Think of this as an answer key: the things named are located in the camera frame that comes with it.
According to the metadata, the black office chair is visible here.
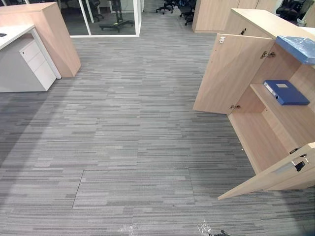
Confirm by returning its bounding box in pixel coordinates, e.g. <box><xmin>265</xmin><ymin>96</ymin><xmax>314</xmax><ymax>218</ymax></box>
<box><xmin>275</xmin><ymin>0</ymin><xmax>311</xmax><ymax>21</ymax></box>
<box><xmin>179</xmin><ymin>0</ymin><xmax>197</xmax><ymax>26</ymax></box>
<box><xmin>156</xmin><ymin>0</ymin><xmax>177</xmax><ymax>15</ymax></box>

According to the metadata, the wooden cabinet door with latch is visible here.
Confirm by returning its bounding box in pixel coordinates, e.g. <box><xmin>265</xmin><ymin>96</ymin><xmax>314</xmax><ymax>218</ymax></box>
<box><xmin>192</xmin><ymin>33</ymin><xmax>275</xmax><ymax>115</ymax></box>

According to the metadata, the wooden cabinet door with lock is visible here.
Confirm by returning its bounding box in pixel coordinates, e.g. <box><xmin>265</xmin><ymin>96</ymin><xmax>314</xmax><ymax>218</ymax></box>
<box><xmin>218</xmin><ymin>142</ymin><xmax>315</xmax><ymax>201</ymax></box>

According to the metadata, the white framed glass partition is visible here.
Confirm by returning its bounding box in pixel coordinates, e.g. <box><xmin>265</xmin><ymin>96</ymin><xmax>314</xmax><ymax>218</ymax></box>
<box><xmin>59</xmin><ymin>0</ymin><xmax>143</xmax><ymax>38</ymax></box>

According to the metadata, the light wood office cabinet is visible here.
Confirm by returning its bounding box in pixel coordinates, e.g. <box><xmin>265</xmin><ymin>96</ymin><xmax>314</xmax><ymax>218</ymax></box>
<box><xmin>222</xmin><ymin>8</ymin><xmax>315</xmax><ymax>191</ymax></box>

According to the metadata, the white office desk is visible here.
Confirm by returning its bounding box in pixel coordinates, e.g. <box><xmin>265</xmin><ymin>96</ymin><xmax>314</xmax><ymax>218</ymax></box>
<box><xmin>0</xmin><ymin>24</ymin><xmax>62</xmax><ymax>93</ymax></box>

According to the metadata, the tall light wood cupboard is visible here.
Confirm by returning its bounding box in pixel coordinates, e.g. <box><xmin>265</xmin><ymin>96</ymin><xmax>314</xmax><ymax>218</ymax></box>
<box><xmin>191</xmin><ymin>0</ymin><xmax>284</xmax><ymax>33</ymax></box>

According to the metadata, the black rolling stand base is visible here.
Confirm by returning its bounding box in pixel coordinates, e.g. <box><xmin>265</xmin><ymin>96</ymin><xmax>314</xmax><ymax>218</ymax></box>
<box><xmin>99</xmin><ymin>20</ymin><xmax>134</xmax><ymax>33</ymax></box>

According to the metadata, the light wood partition cabinet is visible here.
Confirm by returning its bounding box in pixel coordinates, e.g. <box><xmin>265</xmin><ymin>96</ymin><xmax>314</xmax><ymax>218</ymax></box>
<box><xmin>0</xmin><ymin>1</ymin><xmax>82</xmax><ymax>78</ymax></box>

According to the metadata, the white drawer pedestal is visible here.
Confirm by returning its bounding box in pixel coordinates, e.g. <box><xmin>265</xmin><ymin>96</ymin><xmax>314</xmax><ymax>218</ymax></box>
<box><xmin>19</xmin><ymin>38</ymin><xmax>57</xmax><ymax>92</ymax></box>

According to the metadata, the dark blue file box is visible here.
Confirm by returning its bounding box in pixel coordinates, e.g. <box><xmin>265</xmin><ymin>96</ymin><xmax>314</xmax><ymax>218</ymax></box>
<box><xmin>263</xmin><ymin>80</ymin><xmax>311</xmax><ymax>107</ymax></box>

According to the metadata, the light blue wrapped folder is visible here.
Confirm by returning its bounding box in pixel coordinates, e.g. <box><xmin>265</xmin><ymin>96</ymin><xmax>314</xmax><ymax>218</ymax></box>
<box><xmin>275</xmin><ymin>35</ymin><xmax>315</xmax><ymax>65</ymax></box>

